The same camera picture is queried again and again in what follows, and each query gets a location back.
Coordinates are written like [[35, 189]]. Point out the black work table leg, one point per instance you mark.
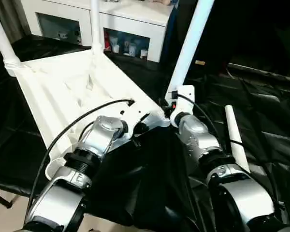
[[4, 199]]

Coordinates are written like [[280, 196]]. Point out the white plastic table leg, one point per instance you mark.
[[96, 24], [235, 140], [4, 43], [193, 36]]

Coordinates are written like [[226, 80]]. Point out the white cabinet with glass doors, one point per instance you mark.
[[135, 14]]

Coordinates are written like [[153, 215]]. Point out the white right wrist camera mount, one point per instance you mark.
[[186, 96]]

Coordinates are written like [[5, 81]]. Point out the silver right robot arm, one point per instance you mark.
[[203, 137]]

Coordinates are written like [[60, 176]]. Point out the long dark metal rod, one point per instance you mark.
[[263, 71]]

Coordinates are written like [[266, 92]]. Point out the white plastic table top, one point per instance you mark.
[[62, 87]]

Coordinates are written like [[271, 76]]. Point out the grey curtain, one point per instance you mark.
[[12, 19]]

